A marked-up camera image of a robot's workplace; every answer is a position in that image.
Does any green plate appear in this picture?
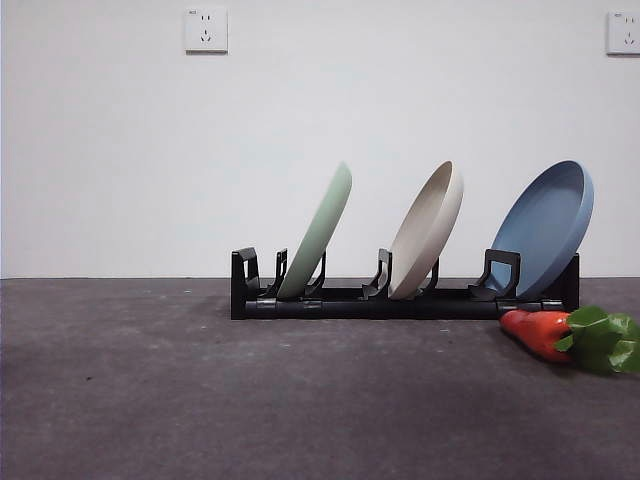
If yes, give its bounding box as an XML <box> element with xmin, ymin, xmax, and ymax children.
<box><xmin>276</xmin><ymin>160</ymin><xmax>353</xmax><ymax>297</ymax></box>

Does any orange carrot with green leaves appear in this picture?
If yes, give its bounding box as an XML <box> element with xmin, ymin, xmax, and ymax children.
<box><xmin>499</xmin><ymin>304</ymin><xmax>640</xmax><ymax>375</ymax></box>

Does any black plate rack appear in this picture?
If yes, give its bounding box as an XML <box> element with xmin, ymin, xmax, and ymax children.
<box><xmin>230</xmin><ymin>246</ymin><xmax>581</xmax><ymax>321</ymax></box>

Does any beige plate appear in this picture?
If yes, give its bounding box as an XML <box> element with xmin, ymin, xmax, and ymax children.
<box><xmin>387</xmin><ymin>159</ymin><xmax>465</xmax><ymax>301</ymax></box>

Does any blue plate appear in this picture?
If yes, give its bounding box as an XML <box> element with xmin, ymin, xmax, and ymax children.
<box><xmin>489</xmin><ymin>159</ymin><xmax>596</xmax><ymax>300</ymax></box>

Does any white wall socket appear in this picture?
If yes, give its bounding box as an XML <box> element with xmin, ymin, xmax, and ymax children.
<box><xmin>184</xmin><ymin>5</ymin><xmax>229</xmax><ymax>55</ymax></box>
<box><xmin>605</xmin><ymin>10</ymin><xmax>640</xmax><ymax>56</ymax></box>

